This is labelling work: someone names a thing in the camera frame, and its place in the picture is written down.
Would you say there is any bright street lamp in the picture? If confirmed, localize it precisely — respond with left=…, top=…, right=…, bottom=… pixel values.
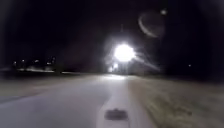
left=111, top=41, right=138, bottom=75

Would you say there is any dark drain cover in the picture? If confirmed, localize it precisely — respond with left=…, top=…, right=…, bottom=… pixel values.
left=103, top=108, right=130, bottom=122

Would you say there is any grey asphalt road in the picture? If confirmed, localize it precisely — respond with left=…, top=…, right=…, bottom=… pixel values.
left=0, top=74, right=116, bottom=128

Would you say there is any row of distant lit buildings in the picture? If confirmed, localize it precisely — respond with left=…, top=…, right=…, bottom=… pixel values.
left=11, top=57, right=78, bottom=75

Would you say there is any dry grass verge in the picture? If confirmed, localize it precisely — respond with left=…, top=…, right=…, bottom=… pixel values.
left=128, top=75, right=224, bottom=128

